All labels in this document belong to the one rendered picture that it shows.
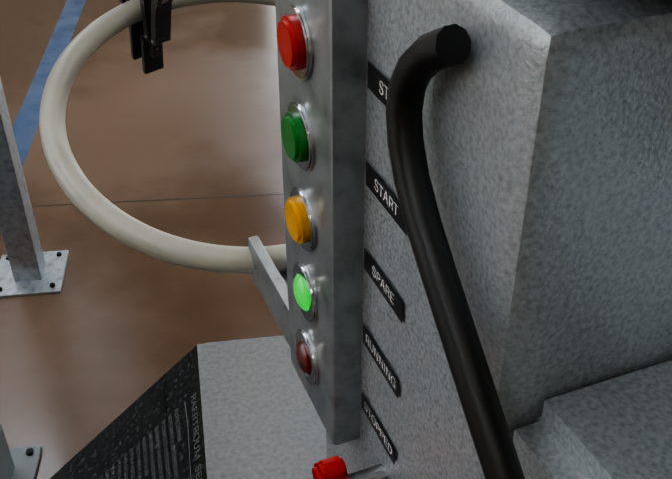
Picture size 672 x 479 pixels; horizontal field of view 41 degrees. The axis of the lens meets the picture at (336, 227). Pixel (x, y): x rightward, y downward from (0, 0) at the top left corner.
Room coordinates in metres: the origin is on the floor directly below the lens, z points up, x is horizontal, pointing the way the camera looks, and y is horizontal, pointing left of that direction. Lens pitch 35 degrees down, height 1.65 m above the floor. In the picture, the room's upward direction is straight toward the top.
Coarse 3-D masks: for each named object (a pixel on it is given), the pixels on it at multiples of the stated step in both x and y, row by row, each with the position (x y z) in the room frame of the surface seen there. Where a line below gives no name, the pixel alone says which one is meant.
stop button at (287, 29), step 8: (288, 16) 0.39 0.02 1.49; (280, 24) 0.40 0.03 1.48; (288, 24) 0.39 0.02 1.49; (296, 24) 0.39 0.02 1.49; (280, 32) 0.40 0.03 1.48; (288, 32) 0.38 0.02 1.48; (296, 32) 0.38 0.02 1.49; (280, 40) 0.40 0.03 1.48; (288, 40) 0.38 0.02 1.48; (296, 40) 0.38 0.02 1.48; (280, 48) 0.40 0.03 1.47; (288, 48) 0.39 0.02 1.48; (296, 48) 0.38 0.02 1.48; (288, 56) 0.39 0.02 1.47; (296, 56) 0.38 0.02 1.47; (288, 64) 0.39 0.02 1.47; (296, 64) 0.38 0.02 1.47
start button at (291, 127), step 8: (288, 112) 0.40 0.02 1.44; (288, 120) 0.39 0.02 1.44; (296, 120) 0.39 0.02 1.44; (288, 128) 0.39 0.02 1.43; (296, 128) 0.38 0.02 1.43; (288, 136) 0.39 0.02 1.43; (296, 136) 0.38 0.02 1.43; (304, 136) 0.38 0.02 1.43; (288, 144) 0.39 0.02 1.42; (296, 144) 0.38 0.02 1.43; (304, 144) 0.38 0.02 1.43; (288, 152) 0.39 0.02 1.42; (296, 152) 0.38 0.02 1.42; (304, 152) 0.38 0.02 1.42; (296, 160) 0.39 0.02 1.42
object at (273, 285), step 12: (252, 240) 0.77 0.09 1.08; (252, 252) 0.76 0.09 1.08; (264, 252) 0.75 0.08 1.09; (264, 264) 0.73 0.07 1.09; (252, 276) 0.77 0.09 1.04; (264, 276) 0.72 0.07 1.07; (276, 276) 0.70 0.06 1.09; (264, 288) 0.72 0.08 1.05; (276, 288) 0.68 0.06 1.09; (276, 300) 0.69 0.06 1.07; (276, 312) 0.69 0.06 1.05; (288, 312) 0.65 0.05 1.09; (288, 324) 0.65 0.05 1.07; (288, 336) 0.65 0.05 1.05
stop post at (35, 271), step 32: (0, 96) 2.08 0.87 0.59; (0, 128) 2.04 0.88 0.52; (0, 160) 2.04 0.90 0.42; (0, 192) 2.04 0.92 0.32; (0, 224) 2.04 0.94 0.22; (32, 224) 2.08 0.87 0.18; (32, 256) 2.04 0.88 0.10; (64, 256) 2.16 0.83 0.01; (0, 288) 1.99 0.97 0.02; (32, 288) 2.00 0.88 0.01
